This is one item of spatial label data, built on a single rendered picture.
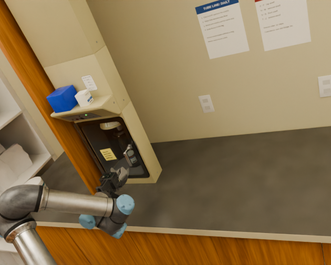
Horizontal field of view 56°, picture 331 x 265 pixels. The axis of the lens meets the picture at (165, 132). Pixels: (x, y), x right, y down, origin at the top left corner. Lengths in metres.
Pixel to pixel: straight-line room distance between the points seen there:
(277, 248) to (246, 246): 0.13
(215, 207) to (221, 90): 0.67
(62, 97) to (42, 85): 0.21
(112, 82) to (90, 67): 0.12
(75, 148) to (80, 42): 0.62
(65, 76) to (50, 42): 0.17
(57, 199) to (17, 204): 0.13
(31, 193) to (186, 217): 0.69
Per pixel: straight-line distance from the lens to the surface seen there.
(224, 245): 1.51
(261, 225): 1.36
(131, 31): 1.81
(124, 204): 1.24
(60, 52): 1.54
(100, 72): 1.46
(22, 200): 1.19
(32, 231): 1.27
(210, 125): 1.92
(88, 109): 1.45
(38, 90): 1.67
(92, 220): 1.35
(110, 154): 1.72
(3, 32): 1.63
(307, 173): 1.55
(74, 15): 1.42
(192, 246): 1.59
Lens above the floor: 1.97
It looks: 28 degrees down
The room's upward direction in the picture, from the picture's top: 22 degrees counter-clockwise
